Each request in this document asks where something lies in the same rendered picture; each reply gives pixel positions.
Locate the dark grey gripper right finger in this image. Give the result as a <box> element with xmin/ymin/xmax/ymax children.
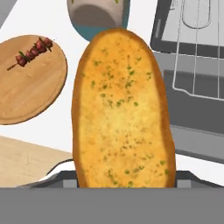
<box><xmin>174</xmin><ymin>170</ymin><xmax>221</xmax><ymax>189</ymax></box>

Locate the golden herb baguette bread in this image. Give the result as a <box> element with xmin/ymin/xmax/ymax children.
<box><xmin>71</xmin><ymin>28</ymin><xmax>177</xmax><ymax>189</ymax></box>

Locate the round wooden cutting board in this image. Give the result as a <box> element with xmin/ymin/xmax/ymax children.
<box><xmin>0</xmin><ymin>34</ymin><xmax>68</xmax><ymax>126</ymax></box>

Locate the beige and teal jar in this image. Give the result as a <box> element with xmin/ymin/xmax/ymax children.
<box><xmin>66</xmin><ymin>0</ymin><xmax>131</xmax><ymax>43</ymax></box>

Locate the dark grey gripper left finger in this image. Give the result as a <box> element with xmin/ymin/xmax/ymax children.
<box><xmin>31</xmin><ymin>171</ymin><xmax>79</xmax><ymax>189</ymax></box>

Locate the toaster oven wire rack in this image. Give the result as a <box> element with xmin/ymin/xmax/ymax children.
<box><xmin>171</xmin><ymin>0</ymin><xmax>224</xmax><ymax>102</ymax></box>

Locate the grey toaster oven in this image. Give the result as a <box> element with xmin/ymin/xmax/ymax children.
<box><xmin>150</xmin><ymin>0</ymin><xmax>224</xmax><ymax>165</ymax></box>

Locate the red meat kebab skewer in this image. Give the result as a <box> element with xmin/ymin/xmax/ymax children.
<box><xmin>6</xmin><ymin>36</ymin><xmax>54</xmax><ymax>72</ymax></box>

